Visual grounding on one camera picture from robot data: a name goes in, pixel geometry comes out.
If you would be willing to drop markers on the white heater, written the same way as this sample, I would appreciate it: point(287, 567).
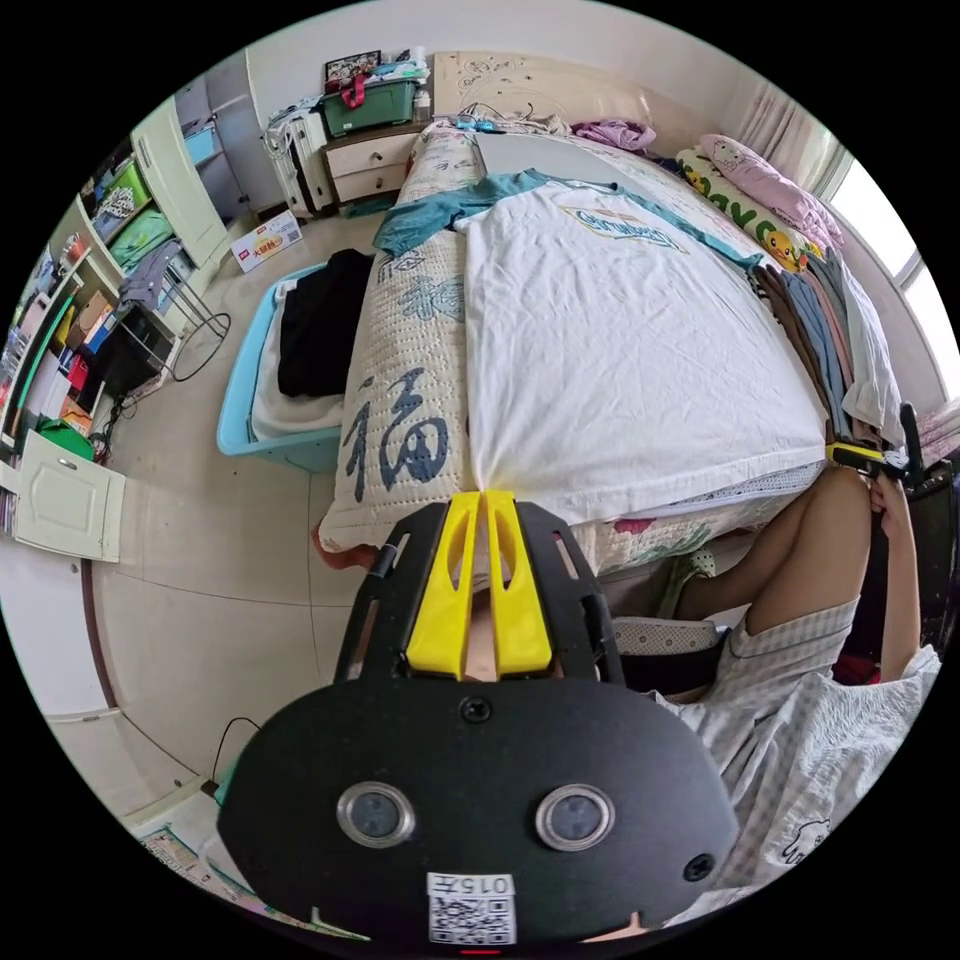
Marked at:
point(296, 165)

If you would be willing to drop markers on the person's right hand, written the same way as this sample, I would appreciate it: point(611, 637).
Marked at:
point(891, 510)

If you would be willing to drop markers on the grey flat board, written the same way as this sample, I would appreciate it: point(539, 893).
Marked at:
point(540, 157)

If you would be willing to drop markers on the metal stool with grey cloth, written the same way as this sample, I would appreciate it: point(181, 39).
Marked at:
point(161, 300)

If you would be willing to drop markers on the pink blanket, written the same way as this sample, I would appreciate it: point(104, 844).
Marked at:
point(772, 187)

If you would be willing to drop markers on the yellow green printed pillow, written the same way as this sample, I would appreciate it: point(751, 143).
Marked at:
point(739, 206)

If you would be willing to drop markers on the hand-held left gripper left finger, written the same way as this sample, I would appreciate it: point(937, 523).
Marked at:
point(442, 615)

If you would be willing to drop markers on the open shelf with boxes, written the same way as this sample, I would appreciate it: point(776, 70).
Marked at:
point(97, 285)

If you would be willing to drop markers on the blue basket with clothes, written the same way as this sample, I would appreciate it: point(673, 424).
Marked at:
point(300, 375)

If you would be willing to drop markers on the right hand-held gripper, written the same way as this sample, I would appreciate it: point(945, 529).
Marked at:
point(892, 463)

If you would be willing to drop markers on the bed with printed quilt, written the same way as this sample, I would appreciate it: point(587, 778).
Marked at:
point(405, 360)

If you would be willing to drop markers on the wooden nightstand with green box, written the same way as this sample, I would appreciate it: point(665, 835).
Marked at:
point(371, 150)

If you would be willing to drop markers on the purple garment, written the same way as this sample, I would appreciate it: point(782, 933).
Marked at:
point(615, 135)

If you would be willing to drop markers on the curtain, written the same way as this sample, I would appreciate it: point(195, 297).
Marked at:
point(780, 120)

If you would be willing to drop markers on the window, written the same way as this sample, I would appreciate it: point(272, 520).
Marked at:
point(892, 225)

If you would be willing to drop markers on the pile of clothes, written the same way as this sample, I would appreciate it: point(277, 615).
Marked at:
point(825, 322)

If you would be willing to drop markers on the white shirt with teal sleeves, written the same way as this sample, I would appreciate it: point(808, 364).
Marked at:
point(615, 337)

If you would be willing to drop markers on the printed carton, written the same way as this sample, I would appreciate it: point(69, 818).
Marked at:
point(266, 240)

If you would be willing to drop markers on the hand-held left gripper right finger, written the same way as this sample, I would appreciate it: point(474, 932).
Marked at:
point(519, 622)

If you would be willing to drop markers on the person's body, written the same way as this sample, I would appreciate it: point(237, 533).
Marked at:
point(787, 750)

